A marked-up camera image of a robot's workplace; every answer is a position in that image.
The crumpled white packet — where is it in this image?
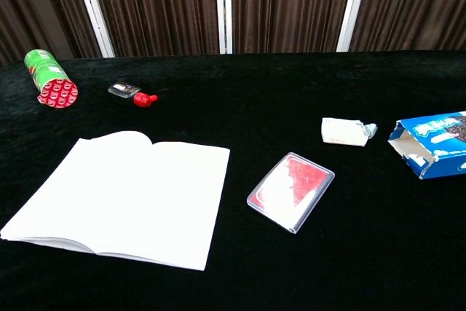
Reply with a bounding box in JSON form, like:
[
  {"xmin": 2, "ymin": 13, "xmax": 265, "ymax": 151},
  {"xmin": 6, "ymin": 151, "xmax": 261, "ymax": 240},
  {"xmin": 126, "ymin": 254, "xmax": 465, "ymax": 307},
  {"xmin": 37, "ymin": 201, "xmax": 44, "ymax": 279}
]
[{"xmin": 320, "ymin": 117, "xmax": 379, "ymax": 148}]

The brown curtain panel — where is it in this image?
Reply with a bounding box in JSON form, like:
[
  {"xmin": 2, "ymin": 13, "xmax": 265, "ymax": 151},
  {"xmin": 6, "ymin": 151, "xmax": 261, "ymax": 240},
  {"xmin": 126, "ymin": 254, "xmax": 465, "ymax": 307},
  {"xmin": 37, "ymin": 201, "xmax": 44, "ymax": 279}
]
[
  {"xmin": 349, "ymin": 0, "xmax": 466, "ymax": 53},
  {"xmin": 0, "ymin": 0, "xmax": 102, "ymax": 67},
  {"xmin": 86, "ymin": 0, "xmax": 220, "ymax": 58},
  {"xmin": 231, "ymin": 0, "xmax": 357, "ymax": 55}
]

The blue cookie box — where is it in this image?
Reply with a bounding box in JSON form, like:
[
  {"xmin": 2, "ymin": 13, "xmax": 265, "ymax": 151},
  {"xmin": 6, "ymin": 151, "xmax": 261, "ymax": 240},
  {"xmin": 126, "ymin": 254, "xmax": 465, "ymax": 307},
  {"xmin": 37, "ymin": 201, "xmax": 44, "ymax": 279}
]
[{"xmin": 387, "ymin": 111, "xmax": 466, "ymax": 181}]

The clear card case red card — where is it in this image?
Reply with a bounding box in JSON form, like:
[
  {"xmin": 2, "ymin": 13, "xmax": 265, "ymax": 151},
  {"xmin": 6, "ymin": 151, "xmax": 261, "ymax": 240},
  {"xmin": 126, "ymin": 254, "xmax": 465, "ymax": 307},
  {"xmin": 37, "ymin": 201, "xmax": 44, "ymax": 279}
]
[{"xmin": 246, "ymin": 151, "xmax": 336, "ymax": 235}]

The black velvet tablecloth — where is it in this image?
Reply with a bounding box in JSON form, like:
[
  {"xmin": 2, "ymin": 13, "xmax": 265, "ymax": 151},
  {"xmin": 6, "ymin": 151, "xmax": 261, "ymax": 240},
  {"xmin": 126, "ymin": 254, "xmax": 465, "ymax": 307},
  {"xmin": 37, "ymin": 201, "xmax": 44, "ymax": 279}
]
[{"xmin": 0, "ymin": 50, "xmax": 466, "ymax": 311}]

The white partition post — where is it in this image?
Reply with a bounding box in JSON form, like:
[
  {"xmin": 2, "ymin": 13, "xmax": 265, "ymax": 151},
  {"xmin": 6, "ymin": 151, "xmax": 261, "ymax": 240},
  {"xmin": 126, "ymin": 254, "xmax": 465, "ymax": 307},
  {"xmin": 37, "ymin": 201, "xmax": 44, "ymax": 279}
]
[
  {"xmin": 336, "ymin": 0, "xmax": 373, "ymax": 53},
  {"xmin": 70, "ymin": 0, "xmax": 116, "ymax": 58},
  {"xmin": 215, "ymin": 0, "xmax": 234, "ymax": 55}
]

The green chip can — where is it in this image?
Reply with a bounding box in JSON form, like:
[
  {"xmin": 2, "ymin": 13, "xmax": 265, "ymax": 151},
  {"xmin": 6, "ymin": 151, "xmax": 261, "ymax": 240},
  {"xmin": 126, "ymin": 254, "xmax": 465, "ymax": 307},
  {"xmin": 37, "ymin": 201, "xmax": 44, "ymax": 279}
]
[{"xmin": 23, "ymin": 49, "xmax": 79, "ymax": 109}]

